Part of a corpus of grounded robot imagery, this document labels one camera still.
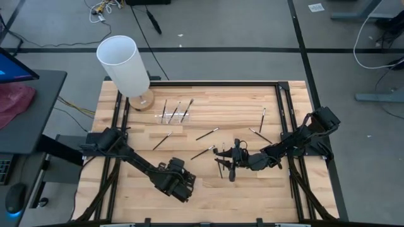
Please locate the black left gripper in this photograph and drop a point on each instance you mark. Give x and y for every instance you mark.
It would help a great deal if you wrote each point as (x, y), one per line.
(178, 187)

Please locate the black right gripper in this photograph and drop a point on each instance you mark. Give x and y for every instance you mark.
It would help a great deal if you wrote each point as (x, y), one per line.
(241, 159)

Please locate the thin black makeup brush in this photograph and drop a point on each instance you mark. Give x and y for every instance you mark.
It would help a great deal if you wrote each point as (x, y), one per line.
(162, 140)
(223, 145)
(206, 134)
(220, 172)
(260, 135)
(174, 112)
(262, 120)
(164, 111)
(202, 153)

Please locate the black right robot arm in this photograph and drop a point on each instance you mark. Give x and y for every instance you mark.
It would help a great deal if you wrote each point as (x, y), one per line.
(296, 138)

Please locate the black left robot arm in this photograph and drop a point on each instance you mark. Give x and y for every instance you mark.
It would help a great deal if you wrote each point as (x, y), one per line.
(142, 164)

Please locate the clear acrylic brush organizer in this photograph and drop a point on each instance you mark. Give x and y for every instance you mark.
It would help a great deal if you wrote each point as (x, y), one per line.
(158, 117)

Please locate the white shade wooden base lamp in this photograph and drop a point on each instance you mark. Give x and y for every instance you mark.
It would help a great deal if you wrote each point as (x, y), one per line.
(123, 66)

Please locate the black caster wheel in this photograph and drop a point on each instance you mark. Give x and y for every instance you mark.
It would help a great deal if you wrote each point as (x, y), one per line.
(42, 202)

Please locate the black stick-shaped device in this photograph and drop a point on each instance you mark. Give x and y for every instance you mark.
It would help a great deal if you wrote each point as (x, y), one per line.
(154, 23)

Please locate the black side desk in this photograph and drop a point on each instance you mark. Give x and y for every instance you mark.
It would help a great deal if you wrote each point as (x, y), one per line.
(38, 119)

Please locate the black computer mouse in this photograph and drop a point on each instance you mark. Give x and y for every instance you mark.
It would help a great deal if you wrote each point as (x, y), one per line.
(15, 197)

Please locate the grey desk foot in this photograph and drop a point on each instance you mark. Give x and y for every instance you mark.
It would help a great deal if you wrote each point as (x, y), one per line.
(378, 97)
(360, 15)

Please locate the black box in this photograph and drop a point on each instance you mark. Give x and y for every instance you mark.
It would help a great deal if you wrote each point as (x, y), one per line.
(148, 2)

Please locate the black keyboard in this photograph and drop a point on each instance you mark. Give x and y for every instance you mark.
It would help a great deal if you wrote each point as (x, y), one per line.
(4, 168)

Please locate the white paper sheet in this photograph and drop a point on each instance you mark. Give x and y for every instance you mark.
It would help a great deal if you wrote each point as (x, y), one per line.
(316, 7)

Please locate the pink cloth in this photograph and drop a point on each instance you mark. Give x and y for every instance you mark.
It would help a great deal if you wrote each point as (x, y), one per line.
(14, 101)

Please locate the computer monitor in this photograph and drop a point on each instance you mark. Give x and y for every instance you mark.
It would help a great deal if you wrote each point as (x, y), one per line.
(12, 69)

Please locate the black aluminium rig frame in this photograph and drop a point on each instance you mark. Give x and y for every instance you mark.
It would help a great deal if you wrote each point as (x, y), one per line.
(221, 83)

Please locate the grey desk leg frame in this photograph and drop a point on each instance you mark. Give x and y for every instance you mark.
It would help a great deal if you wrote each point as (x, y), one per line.
(63, 170)

